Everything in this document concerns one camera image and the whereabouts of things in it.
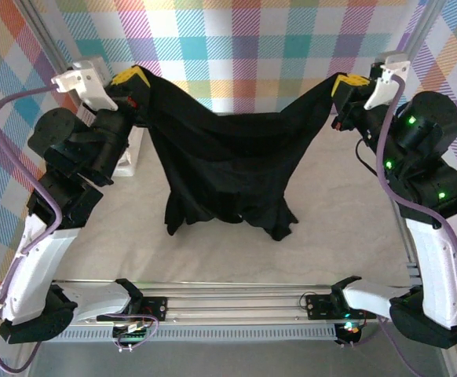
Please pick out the black floral print t-shirt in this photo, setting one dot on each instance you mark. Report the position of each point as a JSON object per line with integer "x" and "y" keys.
{"x": 232, "y": 157}

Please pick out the white perforated plastic basket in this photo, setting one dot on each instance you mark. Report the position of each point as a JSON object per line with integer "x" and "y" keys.
{"x": 128, "y": 169}

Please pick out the green terminal controller board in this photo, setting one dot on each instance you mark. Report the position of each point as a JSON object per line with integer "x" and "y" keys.
{"x": 132, "y": 335}

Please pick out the controller board with lit LED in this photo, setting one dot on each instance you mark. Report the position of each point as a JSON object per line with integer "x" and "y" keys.
{"x": 348, "y": 328}

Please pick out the aluminium frame post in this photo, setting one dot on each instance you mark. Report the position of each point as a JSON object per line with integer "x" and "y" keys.
{"x": 53, "y": 47}
{"x": 413, "y": 39}

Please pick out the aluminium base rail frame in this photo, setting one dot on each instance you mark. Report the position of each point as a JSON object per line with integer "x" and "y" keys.
{"x": 232, "y": 308}

